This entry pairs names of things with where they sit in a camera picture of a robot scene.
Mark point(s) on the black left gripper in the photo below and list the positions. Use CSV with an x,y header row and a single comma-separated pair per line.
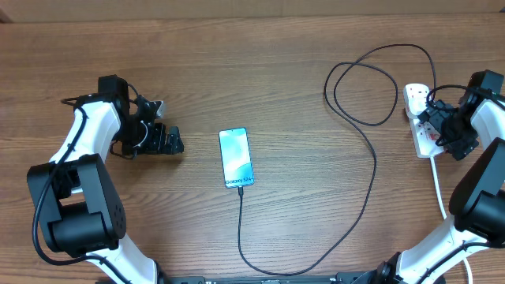
x,y
156,144

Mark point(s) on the blue Galaxy smartphone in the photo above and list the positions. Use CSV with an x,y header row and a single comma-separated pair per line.
x,y
236,159

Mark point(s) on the white power strip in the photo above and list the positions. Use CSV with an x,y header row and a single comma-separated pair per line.
x,y
424,135

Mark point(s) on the white charger plug adapter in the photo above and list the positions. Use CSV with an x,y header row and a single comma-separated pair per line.
x,y
415,106

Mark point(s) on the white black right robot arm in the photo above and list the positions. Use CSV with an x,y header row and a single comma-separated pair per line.
x,y
476,208

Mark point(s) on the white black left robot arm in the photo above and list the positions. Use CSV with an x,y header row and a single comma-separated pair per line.
x,y
79,216

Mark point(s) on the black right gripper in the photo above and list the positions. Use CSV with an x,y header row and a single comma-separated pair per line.
x,y
461,147

